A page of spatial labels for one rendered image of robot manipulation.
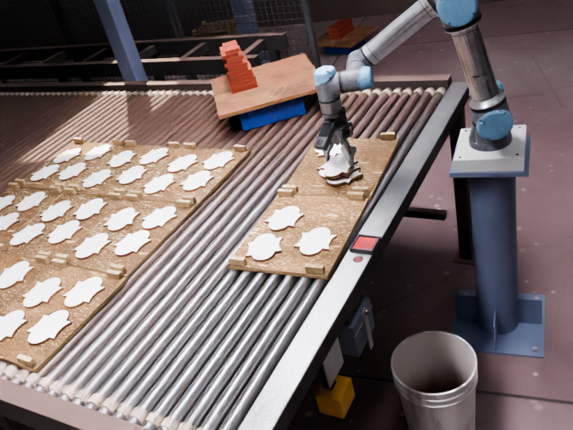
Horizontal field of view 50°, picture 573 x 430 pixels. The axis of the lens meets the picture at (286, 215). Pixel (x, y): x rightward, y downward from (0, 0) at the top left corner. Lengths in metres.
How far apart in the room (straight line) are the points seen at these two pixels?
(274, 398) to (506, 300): 1.44
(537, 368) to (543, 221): 1.02
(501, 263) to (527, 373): 0.47
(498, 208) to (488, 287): 0.40
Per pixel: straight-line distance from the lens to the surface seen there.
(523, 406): 2.66
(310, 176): 2.33
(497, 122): 2.14
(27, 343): 2.06
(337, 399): 1.82
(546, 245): 3.39
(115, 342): 1.92
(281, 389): 1.59
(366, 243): 1.94
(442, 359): 2.51
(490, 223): 2.51
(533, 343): 2.87
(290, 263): 1.91
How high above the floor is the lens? 2.08
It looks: 32 degrees down
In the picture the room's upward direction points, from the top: 15 degrees counter-clockwise
